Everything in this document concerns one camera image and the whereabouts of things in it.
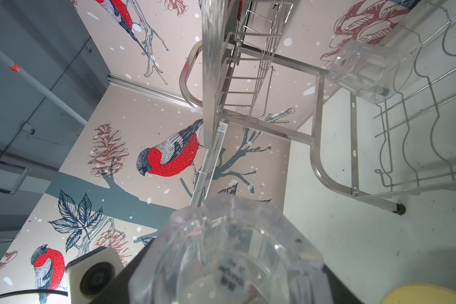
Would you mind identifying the clear drinking glass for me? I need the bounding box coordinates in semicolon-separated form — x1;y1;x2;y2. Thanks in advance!
128;194;333;303
329;40;398;104

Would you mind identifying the silver two-tier dish rack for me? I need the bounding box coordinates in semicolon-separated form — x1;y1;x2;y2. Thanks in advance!
179;1;456;215

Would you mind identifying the yellow plate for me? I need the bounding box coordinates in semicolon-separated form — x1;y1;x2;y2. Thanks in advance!
381;283;456;304

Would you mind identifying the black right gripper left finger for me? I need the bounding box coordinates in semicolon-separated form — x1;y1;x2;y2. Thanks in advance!
91;239;155;304

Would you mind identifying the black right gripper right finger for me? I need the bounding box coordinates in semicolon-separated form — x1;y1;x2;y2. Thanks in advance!
322;265;362;304

